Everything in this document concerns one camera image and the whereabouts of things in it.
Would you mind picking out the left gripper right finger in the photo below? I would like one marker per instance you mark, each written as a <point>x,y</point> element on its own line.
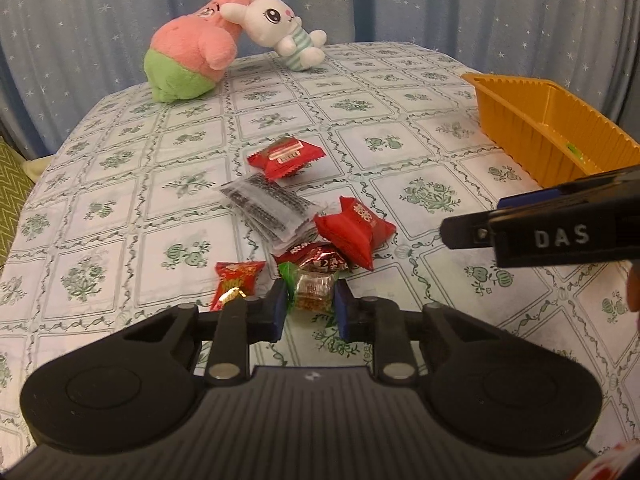
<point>379,322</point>

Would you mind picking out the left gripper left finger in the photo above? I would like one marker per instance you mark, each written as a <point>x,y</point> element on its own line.
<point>241,323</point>

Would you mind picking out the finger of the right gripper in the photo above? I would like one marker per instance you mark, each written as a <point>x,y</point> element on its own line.
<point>528,198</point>
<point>468,231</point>

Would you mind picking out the small red gold candy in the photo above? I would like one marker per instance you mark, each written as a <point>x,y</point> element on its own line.
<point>235,279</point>

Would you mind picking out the green red candy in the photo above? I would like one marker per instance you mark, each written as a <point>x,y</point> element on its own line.
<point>308,290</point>

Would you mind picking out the dark red candy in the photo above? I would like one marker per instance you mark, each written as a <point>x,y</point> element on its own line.
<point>316,256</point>

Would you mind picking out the red puffy snack packet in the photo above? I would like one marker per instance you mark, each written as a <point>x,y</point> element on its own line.
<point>356,231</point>

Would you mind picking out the clear black snack packet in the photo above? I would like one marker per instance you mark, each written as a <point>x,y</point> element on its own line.
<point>280,216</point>

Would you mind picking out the red jujube snack packet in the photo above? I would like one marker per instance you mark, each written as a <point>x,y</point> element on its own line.
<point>285,157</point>

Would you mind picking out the person's right hand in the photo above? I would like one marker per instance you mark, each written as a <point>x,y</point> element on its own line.
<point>633,287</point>

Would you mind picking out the orange plastic tray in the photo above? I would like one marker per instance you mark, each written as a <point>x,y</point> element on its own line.
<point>552,134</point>

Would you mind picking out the green floral tablecloth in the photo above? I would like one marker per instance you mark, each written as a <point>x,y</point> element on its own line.
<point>144,199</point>

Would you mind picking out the green zigzag cushion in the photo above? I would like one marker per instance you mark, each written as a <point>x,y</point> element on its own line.
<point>15,187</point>

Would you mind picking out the pink star plush toy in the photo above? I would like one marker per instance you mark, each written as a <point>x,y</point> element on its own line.
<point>189,55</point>

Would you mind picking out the white bunny plush toy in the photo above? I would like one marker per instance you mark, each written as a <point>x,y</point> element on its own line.
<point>273,24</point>

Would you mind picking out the blue star curtain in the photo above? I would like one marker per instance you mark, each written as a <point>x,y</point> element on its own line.
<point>60,57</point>

